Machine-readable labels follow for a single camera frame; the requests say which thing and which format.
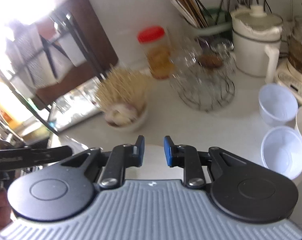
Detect translucent plastic bowl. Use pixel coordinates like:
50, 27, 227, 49
258, 83, 298, 127
260, 126, 302, 180

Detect rabbit floral pattern plate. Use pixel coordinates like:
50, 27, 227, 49
126, 145, 183, 180

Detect leaf pattern plate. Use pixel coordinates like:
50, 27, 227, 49
51, 135, 89, 155

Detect person left hand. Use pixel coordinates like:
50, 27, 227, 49
0, 188, 12, 230

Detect bowl with noodles and garlic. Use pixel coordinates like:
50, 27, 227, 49
95, 67, 152, 132

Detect black dish rack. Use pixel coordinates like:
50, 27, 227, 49
0, 11, 106, 134

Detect brown cutting board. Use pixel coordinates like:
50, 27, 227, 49
32, 0, 119, 110

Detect red lid plastic jar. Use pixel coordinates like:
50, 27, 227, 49
137, 25, 174, 80

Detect green chopstick holder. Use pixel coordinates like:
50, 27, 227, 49
170, 0, 232, 40

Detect glass health kettle on base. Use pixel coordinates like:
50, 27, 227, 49
274, 16, 302, 105

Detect white electric cooking pot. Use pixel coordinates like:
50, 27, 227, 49
231, 5, 283, 83

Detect wire rack with glass cups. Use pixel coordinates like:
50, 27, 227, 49
169, 38, 236, 113

